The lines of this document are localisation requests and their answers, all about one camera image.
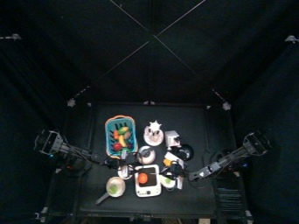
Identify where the white bowl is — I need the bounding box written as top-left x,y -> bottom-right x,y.
116,164 -> 137,180

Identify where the black printed label sheet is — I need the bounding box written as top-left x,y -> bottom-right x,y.
217,186 -> 245,215

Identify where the white pot with grey handles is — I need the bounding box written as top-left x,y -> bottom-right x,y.
159,173 -> 178,190

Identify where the white kettle with grey handle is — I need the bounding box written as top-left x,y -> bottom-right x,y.
135,145 -> 158,165

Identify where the white toy induction stove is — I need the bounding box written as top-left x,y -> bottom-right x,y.
134,164 -> 163,199

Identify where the orange toy fruit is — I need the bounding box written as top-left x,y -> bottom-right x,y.
138,172 -> 150,185

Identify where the thin white cord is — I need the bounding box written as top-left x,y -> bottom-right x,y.
92,0 -> 209,82
108,0 -> 201,77

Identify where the yellow toy banana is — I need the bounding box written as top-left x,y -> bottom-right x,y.
118,135 -> 129,149

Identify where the teal basket with orange rim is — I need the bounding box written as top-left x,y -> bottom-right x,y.
104,115 -> 141,160

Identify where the white cutting board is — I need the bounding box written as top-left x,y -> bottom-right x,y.
163,150 -> 187,168

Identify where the white star-shaped toy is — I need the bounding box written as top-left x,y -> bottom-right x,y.
149,120 -> 165,132

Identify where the white frying pan grey handle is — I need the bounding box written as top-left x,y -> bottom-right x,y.
95,176 -> 127,206

